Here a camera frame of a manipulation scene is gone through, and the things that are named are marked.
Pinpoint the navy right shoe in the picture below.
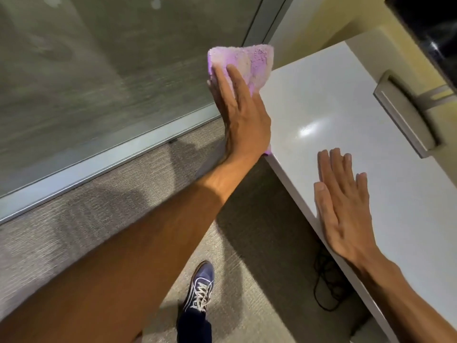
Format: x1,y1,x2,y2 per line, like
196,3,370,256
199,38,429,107
182,260,216,313

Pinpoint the black cable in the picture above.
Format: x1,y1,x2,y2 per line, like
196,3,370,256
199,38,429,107
313,246,352,312

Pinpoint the purple checked cleaning cloth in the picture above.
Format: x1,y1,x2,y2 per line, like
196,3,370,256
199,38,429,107
208,43,275,156

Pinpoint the person's left forearm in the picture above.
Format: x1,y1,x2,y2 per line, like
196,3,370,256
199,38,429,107
0,153,265,343

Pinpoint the black monitor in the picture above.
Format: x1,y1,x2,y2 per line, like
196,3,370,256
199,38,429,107
385,0,457,93

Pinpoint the silver monitor stand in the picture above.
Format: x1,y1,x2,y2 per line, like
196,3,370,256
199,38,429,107
373,70,457,160

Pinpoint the dark blue right trouser leg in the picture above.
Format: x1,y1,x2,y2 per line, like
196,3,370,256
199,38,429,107
176,309,213,343

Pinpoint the person's right hand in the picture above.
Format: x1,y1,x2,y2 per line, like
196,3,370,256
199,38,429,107
313,148,383,265

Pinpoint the person's left hand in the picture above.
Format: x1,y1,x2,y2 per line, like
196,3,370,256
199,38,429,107
207,64,273,165

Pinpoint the white table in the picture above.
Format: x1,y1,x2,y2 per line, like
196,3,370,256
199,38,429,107
258,40,457,343

